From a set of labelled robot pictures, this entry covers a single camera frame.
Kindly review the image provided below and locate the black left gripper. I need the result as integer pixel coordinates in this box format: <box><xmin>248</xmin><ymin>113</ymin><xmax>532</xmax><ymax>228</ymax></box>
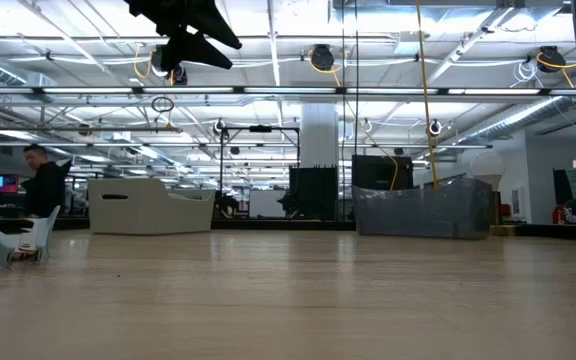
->
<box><xmin>122</xmin><ymin>0</ymin><xmax>243</xmax><ymax>73</ymax></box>

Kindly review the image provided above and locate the white square pillar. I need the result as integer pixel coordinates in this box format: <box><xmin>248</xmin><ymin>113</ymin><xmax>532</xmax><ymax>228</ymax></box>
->
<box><xmin>300</xmin><ymin>102</ymin><xmax>340</xmax><ymax>169</ymax></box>

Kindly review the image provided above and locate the light grey plastic bin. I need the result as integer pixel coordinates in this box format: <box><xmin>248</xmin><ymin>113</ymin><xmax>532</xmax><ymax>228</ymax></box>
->
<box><xmin>87</xmin><ymin>178</ymin><xmax>216</xmax><ymax>235</ymax></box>

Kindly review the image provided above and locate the black equipment box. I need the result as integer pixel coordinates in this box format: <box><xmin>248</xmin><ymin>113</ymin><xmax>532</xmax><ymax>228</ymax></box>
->
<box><xmin>288</xmin><ymin>165</ymin><xmax>340</xmax><ymax>222</ymax></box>
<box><xmin>351</xmin><ymin>154</ymin><xmax>415</xmax><ymax>192</ymax></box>

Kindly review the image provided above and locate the translucent dark plastic bin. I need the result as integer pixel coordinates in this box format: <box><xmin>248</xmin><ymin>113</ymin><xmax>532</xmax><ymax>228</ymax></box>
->
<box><xmin>351</xmin><ymin>177</ymin><xmax>493</xmax><ymax>240</ymax></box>

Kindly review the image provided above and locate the wooden bulb holder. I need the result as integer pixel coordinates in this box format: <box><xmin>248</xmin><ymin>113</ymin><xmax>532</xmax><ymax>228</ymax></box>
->
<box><xmin>490</xmin><ymin>189</ymin><xmax>517</xmax><ymax>237</ymax></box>

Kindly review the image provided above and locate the black cable reel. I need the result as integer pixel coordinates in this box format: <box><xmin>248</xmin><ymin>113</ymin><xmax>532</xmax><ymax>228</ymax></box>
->
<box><xmin>309</xmin><ymin>43</ymin><xmax>337</xmax><ymax>72</ymax></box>
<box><xmin>537</xmin><ymin>45</ymin><xmax>568</xmax><ymax>74</ymax></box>
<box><xmin>150</xmin><ymin>47</ymin><xmax>189</xmax><ymax>86</ymax></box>

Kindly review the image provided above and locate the long light rail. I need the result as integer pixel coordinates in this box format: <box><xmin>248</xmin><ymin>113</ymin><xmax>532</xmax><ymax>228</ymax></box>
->
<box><xmin>0</xmin><ymin>85</ymin><xmax>576</xmax><ymax>98</ymax></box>

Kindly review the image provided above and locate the black gantry frame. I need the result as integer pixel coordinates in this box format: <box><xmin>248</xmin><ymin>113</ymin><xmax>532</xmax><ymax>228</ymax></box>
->
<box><xmin>219</xmin><ymin>124</ymin><xmax>302</xmax><ymax>221</ymax></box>

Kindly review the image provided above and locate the thin black hanging cable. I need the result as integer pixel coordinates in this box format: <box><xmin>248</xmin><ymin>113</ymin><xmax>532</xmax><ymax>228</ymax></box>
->
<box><xmin>354</xmin><ymin>0</ymin><xmax>361</xmax><ymax>156</ymax></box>
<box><xmin>340</xmin><ymin>0</ymin><xmax>347</xmax><ymax>221</ymax></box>

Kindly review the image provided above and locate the black aluminium table frame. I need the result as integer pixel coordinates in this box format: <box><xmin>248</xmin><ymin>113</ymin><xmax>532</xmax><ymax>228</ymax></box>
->
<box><xmin>50</xmin><ymin>217</ymin><xmax>576</xmax><ymax>244</ymax></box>

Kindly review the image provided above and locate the thick yellow cable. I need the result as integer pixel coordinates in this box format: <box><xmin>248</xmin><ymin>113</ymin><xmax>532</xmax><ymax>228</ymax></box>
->
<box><xmin>415</xmin><ymin>0</ymin><xmax>440</xmax><ymax>190</ymax></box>

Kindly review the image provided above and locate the silver ventilation duct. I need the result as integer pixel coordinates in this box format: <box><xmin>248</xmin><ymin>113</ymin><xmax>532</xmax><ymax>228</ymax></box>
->
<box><xmin>460</xmin><ymin>95</ymin><xmax>575</xmax><ymax>147</ymax></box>

